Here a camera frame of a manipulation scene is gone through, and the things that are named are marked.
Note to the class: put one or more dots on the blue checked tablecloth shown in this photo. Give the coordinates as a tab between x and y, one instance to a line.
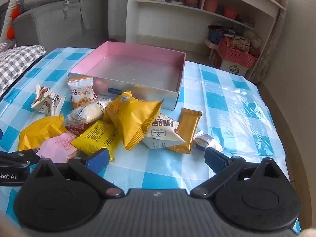
222	103

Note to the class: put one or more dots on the orange white biscuit packet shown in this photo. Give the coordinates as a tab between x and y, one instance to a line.
81	91

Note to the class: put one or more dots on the silver snack packet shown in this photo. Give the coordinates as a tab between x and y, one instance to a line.
206	140

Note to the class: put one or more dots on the white bread packet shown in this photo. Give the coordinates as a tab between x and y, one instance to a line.
86	112

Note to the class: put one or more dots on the red candy packet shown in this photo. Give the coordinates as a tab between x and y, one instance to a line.
74	127

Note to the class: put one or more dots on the small red basket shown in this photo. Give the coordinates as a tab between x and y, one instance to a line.
230	13

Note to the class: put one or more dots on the gold bar packet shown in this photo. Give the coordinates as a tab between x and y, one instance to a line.
187	128

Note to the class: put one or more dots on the grey sofa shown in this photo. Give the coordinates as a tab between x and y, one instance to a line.
49	29

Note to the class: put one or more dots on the pink silver cardboard box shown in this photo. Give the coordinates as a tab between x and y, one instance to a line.
133	61

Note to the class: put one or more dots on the large pink plastic basket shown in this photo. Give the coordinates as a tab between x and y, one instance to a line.
234	54

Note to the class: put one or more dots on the pink snack packet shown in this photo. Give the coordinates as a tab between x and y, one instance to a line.
59	144

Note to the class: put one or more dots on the blue box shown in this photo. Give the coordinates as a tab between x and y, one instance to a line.
214	35

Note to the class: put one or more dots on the white printed storage box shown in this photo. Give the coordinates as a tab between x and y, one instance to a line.
233	70

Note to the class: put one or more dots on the plain yellow snack packet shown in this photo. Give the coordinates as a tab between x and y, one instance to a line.
39	130

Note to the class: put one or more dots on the grey checked pillow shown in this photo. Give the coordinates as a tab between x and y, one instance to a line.
17	64

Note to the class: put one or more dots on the white cushion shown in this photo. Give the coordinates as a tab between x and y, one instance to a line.
7	14

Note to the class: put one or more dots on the yellow packet with white logo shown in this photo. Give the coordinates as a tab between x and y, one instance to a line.
135	121

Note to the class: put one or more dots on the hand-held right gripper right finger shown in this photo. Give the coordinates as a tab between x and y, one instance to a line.
214	160

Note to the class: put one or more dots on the white bookshelf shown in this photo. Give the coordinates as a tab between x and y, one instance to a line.
172	19

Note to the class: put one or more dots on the yellow packet black text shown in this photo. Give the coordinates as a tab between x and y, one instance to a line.
98	135

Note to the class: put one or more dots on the beige plush toy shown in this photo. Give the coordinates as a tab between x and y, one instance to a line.
252	38

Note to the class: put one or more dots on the orange plush toy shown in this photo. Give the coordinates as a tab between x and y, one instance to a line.
11	32

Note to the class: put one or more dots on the white nut snack packet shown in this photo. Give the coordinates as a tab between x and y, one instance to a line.
45	98
160	133

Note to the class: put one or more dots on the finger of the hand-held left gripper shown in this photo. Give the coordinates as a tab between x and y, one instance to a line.
22	156

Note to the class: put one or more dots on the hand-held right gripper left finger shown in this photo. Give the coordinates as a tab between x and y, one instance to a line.
97	159

